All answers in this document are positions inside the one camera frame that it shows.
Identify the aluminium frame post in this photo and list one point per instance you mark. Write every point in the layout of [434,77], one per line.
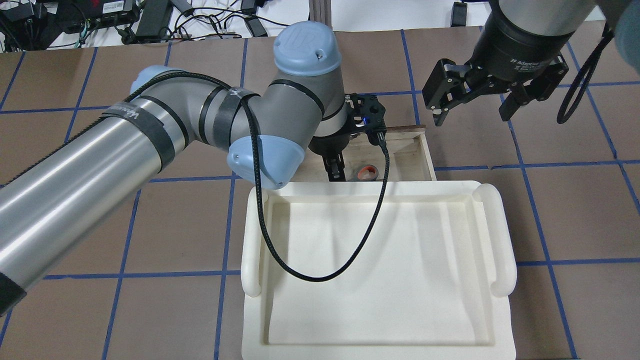
[320,11]

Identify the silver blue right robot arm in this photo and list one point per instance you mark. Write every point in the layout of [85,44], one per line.
[621,26]

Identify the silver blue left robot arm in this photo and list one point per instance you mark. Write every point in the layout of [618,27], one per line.
[48,208]

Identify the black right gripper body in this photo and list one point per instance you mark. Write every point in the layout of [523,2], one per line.
[520,42]

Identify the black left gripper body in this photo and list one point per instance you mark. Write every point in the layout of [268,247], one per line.
[328,146]

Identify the wooden drawer with white handle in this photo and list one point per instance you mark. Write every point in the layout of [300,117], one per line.
[410,159]

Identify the cream plastic tray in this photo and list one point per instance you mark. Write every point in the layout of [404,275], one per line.
[431,283]

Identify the black power adapter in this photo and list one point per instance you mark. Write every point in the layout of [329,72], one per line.
[153,24]

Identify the grey orange scissors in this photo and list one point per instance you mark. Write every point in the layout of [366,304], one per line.
[365,173]

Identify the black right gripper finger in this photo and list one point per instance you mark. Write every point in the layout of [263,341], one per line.
[514,101]
[442,105]

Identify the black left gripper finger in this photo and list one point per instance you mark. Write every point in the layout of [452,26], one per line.
[331,165]
[340,166]

